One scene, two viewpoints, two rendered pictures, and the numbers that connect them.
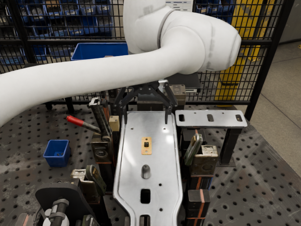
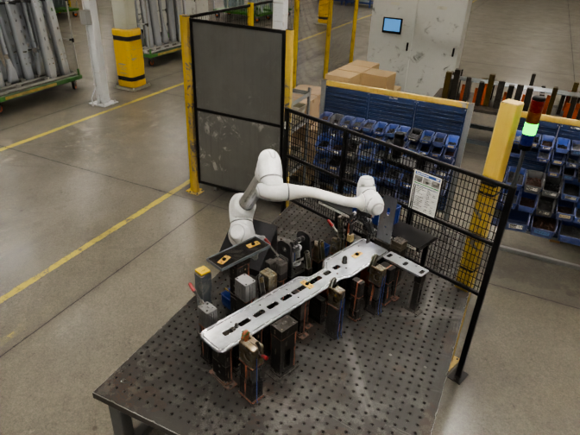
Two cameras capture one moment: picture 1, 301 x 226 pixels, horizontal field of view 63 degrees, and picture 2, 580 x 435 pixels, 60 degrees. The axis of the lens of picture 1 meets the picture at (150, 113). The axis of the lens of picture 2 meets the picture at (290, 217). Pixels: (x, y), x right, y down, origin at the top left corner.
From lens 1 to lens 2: 247 cm
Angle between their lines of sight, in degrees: 37
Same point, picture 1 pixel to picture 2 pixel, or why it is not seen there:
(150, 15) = (362, 187)
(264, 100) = not seen: outside the picture
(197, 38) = (363, 198)
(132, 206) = (328, 266)
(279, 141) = (554, 394)
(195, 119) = (396, 260)
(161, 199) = (341, 271)
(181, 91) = (400, 242)
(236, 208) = (391, 327)
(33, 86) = (312, 192)
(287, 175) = (447, 338)
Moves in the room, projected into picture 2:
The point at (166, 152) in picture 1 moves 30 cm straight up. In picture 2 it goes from (362, 261) to (368, 220)
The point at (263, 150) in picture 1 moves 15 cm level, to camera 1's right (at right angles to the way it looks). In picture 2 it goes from (450, 321) to (472, 334)
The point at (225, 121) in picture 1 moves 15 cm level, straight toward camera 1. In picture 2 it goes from (411, 268) to (390, 274)
